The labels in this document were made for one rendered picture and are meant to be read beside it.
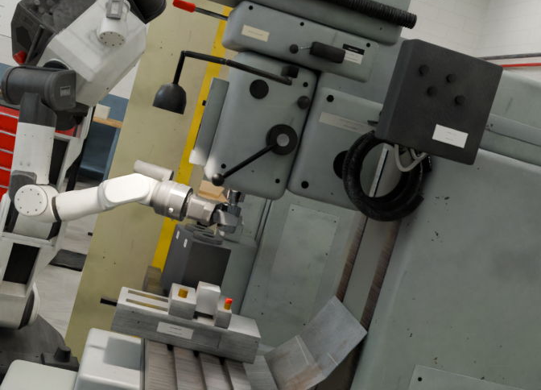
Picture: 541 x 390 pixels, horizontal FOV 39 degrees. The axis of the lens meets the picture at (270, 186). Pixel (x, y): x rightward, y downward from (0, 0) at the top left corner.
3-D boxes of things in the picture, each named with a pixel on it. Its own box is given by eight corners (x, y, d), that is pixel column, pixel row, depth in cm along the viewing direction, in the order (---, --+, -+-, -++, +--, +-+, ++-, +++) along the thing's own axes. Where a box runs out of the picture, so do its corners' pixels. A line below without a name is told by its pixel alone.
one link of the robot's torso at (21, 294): (-31, 304, 251) (6, 179, 234) (30, 313, 260) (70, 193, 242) (-35, 333, 238) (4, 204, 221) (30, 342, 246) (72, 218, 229)
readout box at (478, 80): (386, 140, 150) (417, 36, 148) (372, 137, 159) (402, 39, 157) (476, 167, 154) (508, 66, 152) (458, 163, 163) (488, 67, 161)
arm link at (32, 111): (1, 120, 188) (8, 64, 188) (22, 124, 196) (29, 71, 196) (42, 125, 184) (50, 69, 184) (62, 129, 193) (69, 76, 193)
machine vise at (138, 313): (109, 330, 178) (121, 285, 177) (114, 312, 192) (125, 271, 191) (253, 365, 183) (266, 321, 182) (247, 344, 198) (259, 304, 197)
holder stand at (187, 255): (174, 304, 215) (193, 236, 214) (158, 280, 236) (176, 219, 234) (214, 311, 220) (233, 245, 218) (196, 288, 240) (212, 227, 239)
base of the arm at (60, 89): (5, 117, 192) (-6, 75, 186) (33, 95, 202) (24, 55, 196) (57, 123, 188) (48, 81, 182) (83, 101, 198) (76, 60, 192)
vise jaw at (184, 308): (167, 314, 179) (171, 298, 178) (167, 297, 193) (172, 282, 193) (192, 320, 180) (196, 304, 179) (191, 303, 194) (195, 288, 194)
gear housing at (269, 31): (229, 42, 168) (241, -3, 167) (219, 47, 192) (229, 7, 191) (369, 85, 175) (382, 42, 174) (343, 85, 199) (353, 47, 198)
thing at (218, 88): (189, 163, 181) (213, 76, 179) (188, 160, 185) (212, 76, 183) (205, 167, 182) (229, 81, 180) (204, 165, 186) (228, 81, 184)
